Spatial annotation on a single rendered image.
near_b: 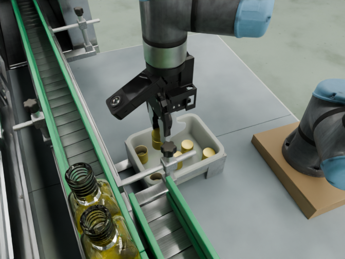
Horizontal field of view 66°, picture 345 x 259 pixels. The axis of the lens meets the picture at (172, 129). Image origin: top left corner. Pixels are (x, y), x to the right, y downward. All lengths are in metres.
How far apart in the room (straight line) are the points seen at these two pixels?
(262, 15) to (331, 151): 0.30
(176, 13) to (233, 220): 0.50
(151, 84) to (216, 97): 0.53
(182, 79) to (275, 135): 0.42
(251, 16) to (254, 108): 0.59
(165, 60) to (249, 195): 0.45
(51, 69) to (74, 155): 0.38
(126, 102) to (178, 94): 0.10
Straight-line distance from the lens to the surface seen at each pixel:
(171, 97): 0.50
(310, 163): 0.76
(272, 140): 0.83
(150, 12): 0.42
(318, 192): 0.76
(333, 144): 0.59
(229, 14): 0.40
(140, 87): 0.49
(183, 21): 0.41
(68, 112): 0.78
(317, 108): 0.68
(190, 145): 0.73
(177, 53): 0.45
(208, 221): 0.70
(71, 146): 0.69
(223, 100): 0.97
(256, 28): 0.41
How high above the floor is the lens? 1.39
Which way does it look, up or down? 48 degrees down
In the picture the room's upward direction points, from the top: straight up
